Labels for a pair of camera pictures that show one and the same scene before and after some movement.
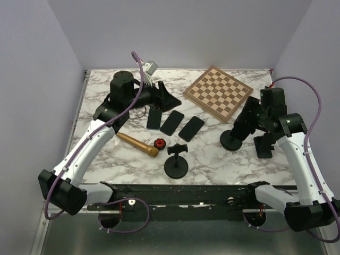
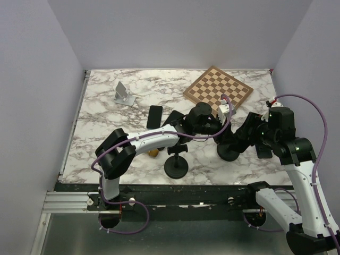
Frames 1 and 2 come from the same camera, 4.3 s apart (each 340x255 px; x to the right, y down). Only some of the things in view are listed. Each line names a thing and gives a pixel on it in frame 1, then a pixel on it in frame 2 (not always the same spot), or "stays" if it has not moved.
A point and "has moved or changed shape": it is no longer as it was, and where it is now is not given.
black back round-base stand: (229, 142) has moved or changed shape
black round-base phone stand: (176, 166) stays
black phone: (245, 124) → (243, 138)
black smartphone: (154, 119) stays
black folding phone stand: (263, 144) stays
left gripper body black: (154, 100) → (219, 138)
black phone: (172, 122) stays
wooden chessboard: (218, 93) stays
